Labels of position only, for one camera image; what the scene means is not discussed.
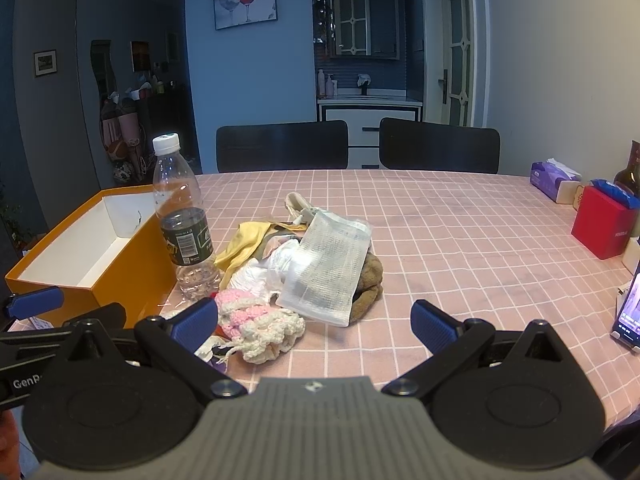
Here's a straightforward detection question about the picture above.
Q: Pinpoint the clear plastic water bottle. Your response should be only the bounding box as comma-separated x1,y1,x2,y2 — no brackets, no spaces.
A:
153,132,221,300

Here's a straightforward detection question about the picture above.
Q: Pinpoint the dark glass bottle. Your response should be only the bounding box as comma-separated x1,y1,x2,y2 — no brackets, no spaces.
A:
614,140,640,198

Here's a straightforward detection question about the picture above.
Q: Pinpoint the brown plush dog toy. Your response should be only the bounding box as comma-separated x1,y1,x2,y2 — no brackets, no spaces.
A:
349,252,384,324

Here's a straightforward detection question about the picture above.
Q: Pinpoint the right black chair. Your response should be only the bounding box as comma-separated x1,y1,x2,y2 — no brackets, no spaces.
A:
378,118,501,174

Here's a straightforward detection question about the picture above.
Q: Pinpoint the person's left hand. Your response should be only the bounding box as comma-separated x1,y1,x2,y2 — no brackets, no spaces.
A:
0,411,21,480

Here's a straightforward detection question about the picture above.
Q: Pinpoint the white door with handle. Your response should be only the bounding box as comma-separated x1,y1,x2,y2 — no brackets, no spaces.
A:
423,0,490,127

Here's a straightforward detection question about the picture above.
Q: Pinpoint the black chair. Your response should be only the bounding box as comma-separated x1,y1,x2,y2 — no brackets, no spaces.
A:
378,118,501,174
216,120,348,174

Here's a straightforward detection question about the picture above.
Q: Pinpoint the white sideboard cabinet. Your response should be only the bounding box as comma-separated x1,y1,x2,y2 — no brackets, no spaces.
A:
317,94,422,169

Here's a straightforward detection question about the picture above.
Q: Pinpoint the orange cardboard box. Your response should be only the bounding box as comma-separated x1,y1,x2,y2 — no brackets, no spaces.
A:
6,185,176,327

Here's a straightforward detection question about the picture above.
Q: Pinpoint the yellow cloth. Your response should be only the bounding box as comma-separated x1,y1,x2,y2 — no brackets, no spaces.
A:
215,221,307,290

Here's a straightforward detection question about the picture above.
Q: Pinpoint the left black chair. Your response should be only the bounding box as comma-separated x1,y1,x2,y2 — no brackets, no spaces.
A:
216,120,348,174

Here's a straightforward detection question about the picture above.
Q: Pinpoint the red box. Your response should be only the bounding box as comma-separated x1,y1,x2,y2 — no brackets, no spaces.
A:
572,179,639,260

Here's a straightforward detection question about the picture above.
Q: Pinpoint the pink white crochet toy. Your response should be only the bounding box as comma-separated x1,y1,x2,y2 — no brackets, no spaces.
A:
215,289,306,365

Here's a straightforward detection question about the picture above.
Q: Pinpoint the smartphone on stand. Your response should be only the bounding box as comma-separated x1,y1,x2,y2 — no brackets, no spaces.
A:
611,269,640,353

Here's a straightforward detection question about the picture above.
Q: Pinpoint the pink checkered tablecloth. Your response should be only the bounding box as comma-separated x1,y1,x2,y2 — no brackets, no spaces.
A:
8,168,640,430

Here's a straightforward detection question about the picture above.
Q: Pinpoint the white mesh cloth bag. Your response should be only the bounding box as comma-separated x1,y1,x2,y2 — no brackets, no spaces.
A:
277,211,371,327

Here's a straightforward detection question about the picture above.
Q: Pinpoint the small framed wall picture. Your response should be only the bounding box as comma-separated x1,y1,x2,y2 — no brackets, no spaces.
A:
34,49,58,77

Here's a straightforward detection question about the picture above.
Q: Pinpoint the purple tissue pack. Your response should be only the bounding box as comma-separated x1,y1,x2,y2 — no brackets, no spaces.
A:
529,158,582,205

